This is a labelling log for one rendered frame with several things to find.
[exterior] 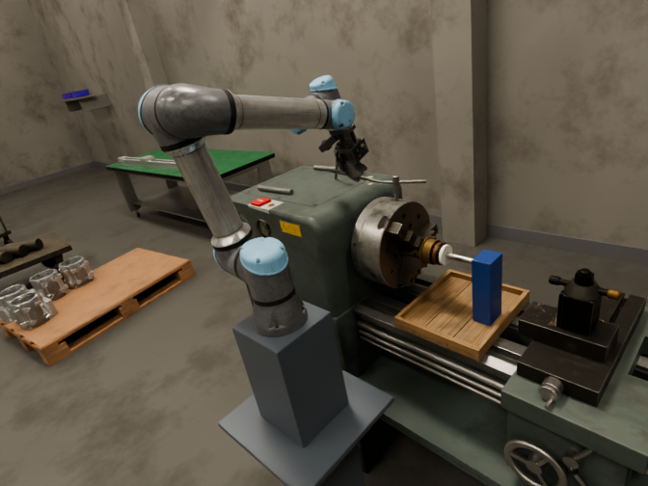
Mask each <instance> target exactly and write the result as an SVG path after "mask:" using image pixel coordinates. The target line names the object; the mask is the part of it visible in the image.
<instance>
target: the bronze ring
mask: <svg viewBox="0 0 648 486"><path fill-rule="evenodd" d="M445 244H446V243H444V242H441V241H440V240H436V239H434V238H433V237H427V238H425V239H424V240H423V242H422V243H421V246H420V249H419V251H418V250H415V254H416V256H417V257H419V259H420V261H421V263H424V264H427V263H429V264H433V265H435V264H437V265H442V264H440V262H439V252H440V250H441V248H442V247H443V246H444V245H445Z"/></svg>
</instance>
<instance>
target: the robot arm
mask: <svg viewBox="0 0 648 486"><path fill-rule="evenodd" d="M310 91H311V93H310V94H309V95H308V96H307V97H305V98H294V97H275V96H257V95H240V94H233V93H232V92H231V91H230V90H224V89H213V88H207V87H202V86H197V85H191V84H185V83H177V84H173V85H159V86H155V87H153V88H151V89H150V90H148V91H147V92H145V93H144V94H143V96H142V97H141V99H140V101H139V105H138V116H139V119H140V122H141V124H142V126H143V127H144V128H145V129H146V131H148V132H149V133H150V134H152V135H153V136H154V138H155V140H156V141H157V143H158V145H159V147H160V148H161V150H162V152H164V153H167V154H170V155H171V156H172V157H173V159H174V161H175V163H176V165H177V167H178V169H179V171H180V173H181V174H182V176H183V178H184V180H185V182H186V184H187V186H188V188H189V190H190V192H191V194H192V196H193V197H194V199H195V201H196V203H197V205H198V207H199V209H200V211H201V213H202V216H203V217H204V219H205V220H206V222H207V224H208V226H209V228H210V230H211V232H212V234H213V236H212V239H211V245H212V247H213V248H214V249H213V256H214V259H215V261H216V262H217V264H218V265H219V266H220V267H221V268H222V269H223V270H224V271H226V272H227V273H230V274H232V275H233V276H235V277H236V278H238V279H240V280H241V281H243V282H245V283H246V284H248V286H249V288H250V291H251V294H252V297H253V301H254V311H253V324H254V327H255V330H256V332H257V333H258V334H260V335H262V336H264V337H269V338H276V337H282V336H286V335H288V334H291V333H293V332H295V331H296V330H298V329H299V328H301V327H302V326H303V325H304V323H305V322H306V320H307V318H308V313H307V309H306V306H305V304H304V303H303V301H302V300H301V298H300V297H299V295H298V294H297V292H296V291H295V287H294V282H293V279H292V275H291V271H290V267H289V262H288V255H287V252H286V250H285V247H284V244H283V243H282V242H281V241H280V240H278V239H276V238H272V237H267V238H264V237H259V238H255V235H254V233H253V231H252V229H251V227H250V225H249V224H247V223H243V222H242V221H241V219H240V217H239V215H238V213H237V210H236V208H235V206H234V204H233V202H232V200H231V198H230V194H229V192H228V190H227V188H226V186H225V184H224V182H223V180H222V178H221V176H220V174H219V172H218V170H217V168H216V166H215V163H214V161H213V159H212V157H211V155H210V153H209V151H208V148H207V146H206V144H205V139H206V136H212V135H229V134H231V133H232V132H233V131H234V130H245V129H289V130H290V131H291V132H292V133H294V134H297V135H300V134H302V133H303V132H306V131H307V129H327V130H329V133H330V135H331V137H329V138H328V139H327V140H324V141H322V143H321V145H320V146H319V147H318V148H319V149H320V151H321V152H324V151H325V150H329V149H331V147H332V145H333V144H334V143H335V142H336V141H338V140H339V142H338V143H337V144H336V147H335V155H336V161H337V165H338V167H339V168H340V170H341V171H342V172H343V173H345V174H346V175H347V176H348V177H350V178H351V179H352V180H354V181H357V182H359V181H360V177H361V175H362V174H361V172H363V171H366V170H367V166H366V164H364V163H362V162H361V161H360V160H361V159H362V158H363V157H364V156H365V155H366V154H367V153H368V152H369V150H368V148H367V145H366V142H365V138H356V135H355V132H354V129H355V128H356V126H355V124H354V123H353V122H354V119H355V109H354V106H353V105H352V103H351V102H349V101H348V100H341V97H340V95H339V92H338V87H337V85H336V83H335V81H334V79H333V77H332V76H331V75H324V76H321V77H318V78H316V79H314V80H313V81H312V82H311V83H310Z"/></svg>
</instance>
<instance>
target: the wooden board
mask: <svg viewBox="0 0 648 486"><path fill-rule="evenodd" d="M528 301H529V290H526V289H523V288H519V287H516V286H512V285H509V284H505V283H503V284H502V290H501V315H500V316H499V317H498V318H497V320H496V321H495V322H494V323H493V324H492V325H491V326H488V325H485V324H482V323H479V322H476V321H473V284H472V275H470V274H466V273H462V272H458V271H455V270H451V269H449V270H447V271H446V272H445V273H444V274H443V275H442V276H441V277H440V278H439V279H438V280H436V281H435V282H434V283H432V284H431V285H430V286H429V287H428V288H427V289H425V290H424V291H423V292H422V293H421V294H420V295H419V296H418V297H417V298H416V299H415V300H414V301H412V302H411V303H410V304H409V305H408V306H407V307H406V308H404V309H403V310H402V311H401V312H400V313H398V314H397V315H396V316H395V317H394V318H393V319H394V327H396V328H399V329H401V330H403V331H406V332H408V333H411V334H413V335H415V336H418V337H421V338H424V339H427V340H429V341H431V342H434V343H436V344H439V345H441V346H442V347H445V348H448V349H450V350H452V351H454V352H457V353H459V354H462V355H464V356H466V357H469V358H471V359H474V360H476V361H478V362H479V361H480V359H481V358H482V357H483V356H484V355H485V353H486V352H487V351H488V350H489V348H490V347H491V346H492V345H493V344H494V342H495V341H496V340H497V339H498V338H499V336H500V335H501V334H502V333H503V331H504V330H505V329H506V328H507V327H508V325H509V324H510V323H511V322H512V320H513V319H514V318H515V317H516V316H517V314H518V313H519V312H520V311H521V310H522V308H523V307H524V306H525V305H526V304H527V302H528Z"/></svg>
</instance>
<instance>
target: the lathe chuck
mask: <svg viewBox="0 0 648 486"><path fill-rule="evenodd" d="M393 200H394V198H388V199H385V200H382V201H381V202H379V203H378V204H376V205H375V206H374V208H373V209H372V210H371V211H370V213H369V214H368V216H367V218H366V220H365V222H364V225H363V228H362V231H361V235H360V241H359V261H360V264H361V267H362V270H363V272H364V274H365V275H366V276H367V277H368V278H369V279H370V280H371V281H373V282H376V283H378V284H383V285H386V286H389V287H392V288H397V287H398V281H399V274H400V267H401V261H402V257H401V256H400V254H410V255H414V256H415V255H416V254H415V250H414V249H410V248H406V247H402V246H400V245H399V244H398V243H397V242H396V241H395V240H394V238H393V237H392V236H391V235H390V234H389V233H388V232H387V231H386V230H385V229H379V226H380V224H381V222H382V220H383V218H384V219H385V217H387V218H388V219H389V220H391V221H392V222H395V223H399V224H403V225H404V227H405V228H406V229H407V230H410V231H413V232H414V233H416V232H417V231H418V230H419V229H420V228H421V227H422V226H423V225H424V224H426V223H427V222H428V221H429V220H430V218H429V215H428V213H427V211H426V209H425V208H424V206H423V205H422V204H421V203H419V202H415V201H409V200H402V199H399V200H400V202H392V201H393ZM369 272H371V273H373V274H375V275H376V276H377V279H375V278H373V277H371V276H370V274H369Z"/></svg>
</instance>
